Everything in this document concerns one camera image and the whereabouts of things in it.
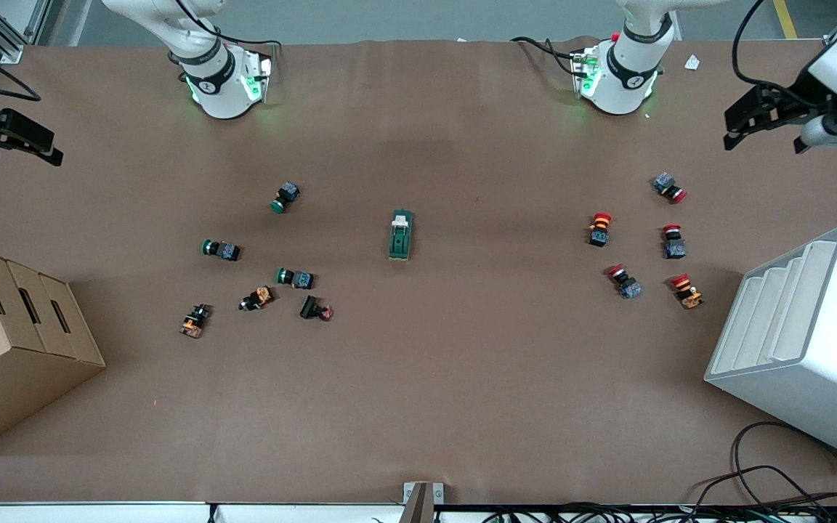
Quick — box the green load switch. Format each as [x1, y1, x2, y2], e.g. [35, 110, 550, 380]
[388, 210, 416, 262]

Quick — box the red mushroom button blue body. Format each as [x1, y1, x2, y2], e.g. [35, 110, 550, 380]
[605, 264, 643, 300]
[662, 224, 687, 260]
[652, 172, 688, 204]

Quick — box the red mushroom button orange body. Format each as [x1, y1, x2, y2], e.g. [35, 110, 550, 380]
[588, 212, 613, 248]
[670, 273, 705, 310]

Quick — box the green push button blue body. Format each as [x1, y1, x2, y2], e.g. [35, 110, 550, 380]
[201, 238, 241, 262]
[270, 182, 301, 214]
[276, 267, 315, 290]

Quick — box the brown cardboard box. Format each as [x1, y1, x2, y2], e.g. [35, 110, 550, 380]
[0, 242, 107, 457]

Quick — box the white foam box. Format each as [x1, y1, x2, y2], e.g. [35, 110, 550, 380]
[704, 224, 837, 467]

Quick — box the black square indicator button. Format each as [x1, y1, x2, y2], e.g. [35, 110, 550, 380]
[299, 295, 334, 322]

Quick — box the brown paper table mat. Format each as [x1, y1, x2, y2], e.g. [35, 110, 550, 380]
[0, 38, 837, 506]

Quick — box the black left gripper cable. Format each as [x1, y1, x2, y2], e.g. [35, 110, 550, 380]
[732, 0, 826, 110]

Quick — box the black selector switch orange body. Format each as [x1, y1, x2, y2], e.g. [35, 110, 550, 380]
[179, 304, 212, 339]
[238, 286, 275, 312]

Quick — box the black left arm base cable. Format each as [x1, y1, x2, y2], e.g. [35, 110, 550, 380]
[511, 36, 588, 75]

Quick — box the black arm base cable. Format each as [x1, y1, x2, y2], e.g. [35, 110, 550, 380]
[511, 36, 588, 75]
[171, 0, 283, 50]

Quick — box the black right arm base cable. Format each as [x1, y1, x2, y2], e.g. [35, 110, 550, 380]
[171, 0, 283, 50]

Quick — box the black looped cable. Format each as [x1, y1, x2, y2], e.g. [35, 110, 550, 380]
[680, 421, 837, 511]

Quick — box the black cable bundle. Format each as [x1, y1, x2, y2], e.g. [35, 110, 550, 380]
[477, 501, 837, 523]

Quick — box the grey metal bracket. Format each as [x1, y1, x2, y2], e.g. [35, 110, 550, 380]
[403, 482, 445, 523]

